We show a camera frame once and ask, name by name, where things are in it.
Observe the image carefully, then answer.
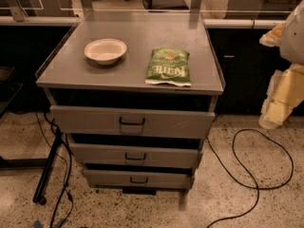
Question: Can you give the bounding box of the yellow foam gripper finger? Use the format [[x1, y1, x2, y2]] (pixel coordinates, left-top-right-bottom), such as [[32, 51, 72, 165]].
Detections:
[[258, 99, 293, 129]]

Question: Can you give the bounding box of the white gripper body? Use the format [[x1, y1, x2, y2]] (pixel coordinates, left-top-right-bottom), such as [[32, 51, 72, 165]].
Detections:
[[266, 64, 304, 112]]

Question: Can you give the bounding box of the grey top drawer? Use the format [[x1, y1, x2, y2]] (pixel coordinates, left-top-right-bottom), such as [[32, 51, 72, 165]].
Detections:
[[50, 105, 215, 139]]

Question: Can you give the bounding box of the grey drawer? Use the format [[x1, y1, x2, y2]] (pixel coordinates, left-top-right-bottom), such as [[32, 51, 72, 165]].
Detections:
[[50, 105, 215, 139], [84, 169, 194, 189], [70, 143, 202, 169]]

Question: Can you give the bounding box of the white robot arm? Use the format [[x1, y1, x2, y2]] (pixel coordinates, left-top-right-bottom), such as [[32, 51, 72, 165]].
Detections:
[[258, 1, 304, 129]]

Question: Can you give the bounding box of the grey middle drawer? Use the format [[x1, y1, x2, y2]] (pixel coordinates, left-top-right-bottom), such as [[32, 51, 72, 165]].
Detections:
[[70, 143, 202, 169]]

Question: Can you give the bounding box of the grey metal drawer cabinet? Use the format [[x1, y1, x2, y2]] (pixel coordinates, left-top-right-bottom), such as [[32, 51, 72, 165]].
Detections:
[[35, 10, 226, 192]]

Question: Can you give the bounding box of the grey bottom drawer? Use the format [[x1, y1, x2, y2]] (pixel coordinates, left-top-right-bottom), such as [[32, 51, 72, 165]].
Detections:
[[84, 169, 194, 189]]

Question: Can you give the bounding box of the green chip bag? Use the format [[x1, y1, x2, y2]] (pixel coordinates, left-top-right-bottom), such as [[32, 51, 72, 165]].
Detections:
[[145, 47, 191, 86]]

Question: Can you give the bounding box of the white paper bowl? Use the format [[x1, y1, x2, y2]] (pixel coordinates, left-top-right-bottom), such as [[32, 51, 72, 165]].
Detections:
[[85, 39, 127, 66]]

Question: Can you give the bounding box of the black stand leg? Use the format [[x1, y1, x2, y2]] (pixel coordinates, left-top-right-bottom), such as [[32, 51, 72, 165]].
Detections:
[[32, 128, 62, 205]]

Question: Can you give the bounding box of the black floor cable right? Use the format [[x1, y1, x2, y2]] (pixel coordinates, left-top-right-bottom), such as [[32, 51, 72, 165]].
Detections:
[[205, 128, 295, 228]]

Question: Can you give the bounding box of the black floor cable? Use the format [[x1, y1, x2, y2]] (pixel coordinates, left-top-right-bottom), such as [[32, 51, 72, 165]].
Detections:
[[205, 128, 295, 228], [33, 111, 74, 228]]

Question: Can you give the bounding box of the black floor cable left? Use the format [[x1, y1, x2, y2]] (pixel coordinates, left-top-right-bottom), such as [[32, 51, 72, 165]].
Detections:
[[33, 111, 74, 228]]

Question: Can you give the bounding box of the white horizontal rail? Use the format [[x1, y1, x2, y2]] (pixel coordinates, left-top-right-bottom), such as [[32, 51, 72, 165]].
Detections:
[[0, 16, 283, 29]]

